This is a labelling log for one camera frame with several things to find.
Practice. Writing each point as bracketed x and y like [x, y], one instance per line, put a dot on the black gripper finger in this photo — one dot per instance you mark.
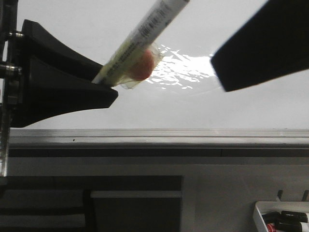
[271, 44]

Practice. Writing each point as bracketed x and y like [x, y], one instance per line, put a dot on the left metal wall hook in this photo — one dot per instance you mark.
[279, 195]

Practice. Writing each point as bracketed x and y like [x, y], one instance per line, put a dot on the red capped marker in tray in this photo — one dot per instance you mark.
[287, 227]

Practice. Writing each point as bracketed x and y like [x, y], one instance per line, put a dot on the aluminium whiteboard tray rail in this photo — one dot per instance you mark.
[160, 138]

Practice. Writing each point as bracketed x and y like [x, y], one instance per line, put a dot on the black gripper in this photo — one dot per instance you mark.
[55, 79]

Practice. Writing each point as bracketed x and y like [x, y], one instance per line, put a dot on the dark cabinet with white top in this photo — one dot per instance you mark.
[137, 203]

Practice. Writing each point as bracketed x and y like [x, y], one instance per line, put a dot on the black marker in tray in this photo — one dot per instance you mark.
[285, 215]

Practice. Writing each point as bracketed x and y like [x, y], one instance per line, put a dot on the white marker holder tray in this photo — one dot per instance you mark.
[264, 207]

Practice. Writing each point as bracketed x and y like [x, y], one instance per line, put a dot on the white whiteboard marker with tape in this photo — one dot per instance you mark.
[137, 57]

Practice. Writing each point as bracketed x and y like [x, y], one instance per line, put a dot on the white whiteboard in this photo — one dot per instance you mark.
[183, 92]

